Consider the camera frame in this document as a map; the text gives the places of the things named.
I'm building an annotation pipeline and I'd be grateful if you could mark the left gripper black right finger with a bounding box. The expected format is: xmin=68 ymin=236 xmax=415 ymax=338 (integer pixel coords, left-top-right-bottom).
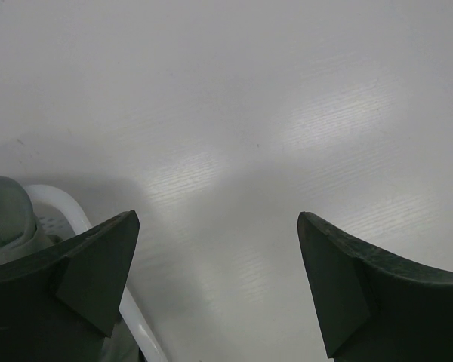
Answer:
xmin=297 ymin=212 xmax=453 ymax=361

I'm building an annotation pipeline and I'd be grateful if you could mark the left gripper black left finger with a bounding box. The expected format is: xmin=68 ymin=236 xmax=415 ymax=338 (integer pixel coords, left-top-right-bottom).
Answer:
xmin=0 ymin=210 xmax=139 ymax=361

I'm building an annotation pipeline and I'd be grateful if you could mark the grey skirt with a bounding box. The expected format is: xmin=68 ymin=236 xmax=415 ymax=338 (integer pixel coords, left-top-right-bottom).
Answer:
xmin=0 ymin=176 xmax=62 ymax=265

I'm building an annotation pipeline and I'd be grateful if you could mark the white plastic laundry basket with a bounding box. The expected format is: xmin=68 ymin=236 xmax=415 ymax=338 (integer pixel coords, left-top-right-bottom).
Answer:
xmin=24 ymin=185 xmax=168 ymax=361

